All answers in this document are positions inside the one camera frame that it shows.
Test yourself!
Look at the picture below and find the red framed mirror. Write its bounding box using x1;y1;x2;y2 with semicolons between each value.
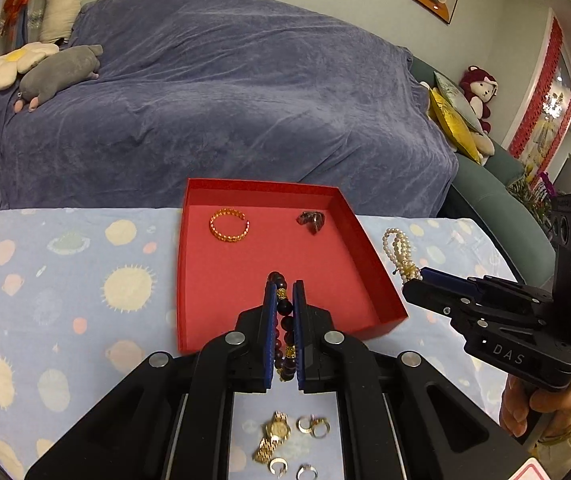
509;14;571;188

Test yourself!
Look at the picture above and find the dark bead bracelet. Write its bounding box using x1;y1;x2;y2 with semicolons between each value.
267;270;299;383

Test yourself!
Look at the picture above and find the silver metal wristwatch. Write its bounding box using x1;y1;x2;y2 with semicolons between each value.
296;210;325;234

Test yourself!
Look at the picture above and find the right hand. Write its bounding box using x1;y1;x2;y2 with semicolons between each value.
499;375;571;438

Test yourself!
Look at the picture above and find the white flower cushion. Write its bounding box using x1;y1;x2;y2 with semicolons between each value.
0;42;59;91

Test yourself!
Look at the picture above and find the red curtain tie bow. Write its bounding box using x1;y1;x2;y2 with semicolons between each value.
0;0;30;37

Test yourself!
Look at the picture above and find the blue velvet sofa cover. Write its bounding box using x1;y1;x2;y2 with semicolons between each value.
0;0;459;217

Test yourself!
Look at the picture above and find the gold bangle bracelet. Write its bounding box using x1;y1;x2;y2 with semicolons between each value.
208;207;251;244

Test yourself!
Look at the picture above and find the pearl bracelet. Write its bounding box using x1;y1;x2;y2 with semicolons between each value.
382;227;423;283

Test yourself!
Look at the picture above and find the green plant with flowers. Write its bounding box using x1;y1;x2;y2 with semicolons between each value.
507;177;552;235

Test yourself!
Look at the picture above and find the green sofa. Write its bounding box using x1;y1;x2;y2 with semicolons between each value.
407;54;557;288

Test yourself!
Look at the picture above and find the white red label sticker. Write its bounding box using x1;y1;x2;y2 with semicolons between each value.
509;457;550;480

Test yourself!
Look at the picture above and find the red jewelry box tray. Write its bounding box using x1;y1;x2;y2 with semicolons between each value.
177;179;408;354

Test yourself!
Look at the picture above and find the grey silver cushion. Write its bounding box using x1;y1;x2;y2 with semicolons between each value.
434;72;484;133

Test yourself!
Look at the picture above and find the yellow gold cushion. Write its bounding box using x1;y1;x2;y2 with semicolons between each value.
430;89;483;165

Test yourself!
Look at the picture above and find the red monkey plush toy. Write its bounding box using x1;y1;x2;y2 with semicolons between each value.
459;65;499;134

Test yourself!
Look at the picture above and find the grey plush toy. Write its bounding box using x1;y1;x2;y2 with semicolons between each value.
13;44;103;113

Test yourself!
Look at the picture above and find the gold wristwatch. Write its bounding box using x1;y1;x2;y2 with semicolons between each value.
253;412;291;464

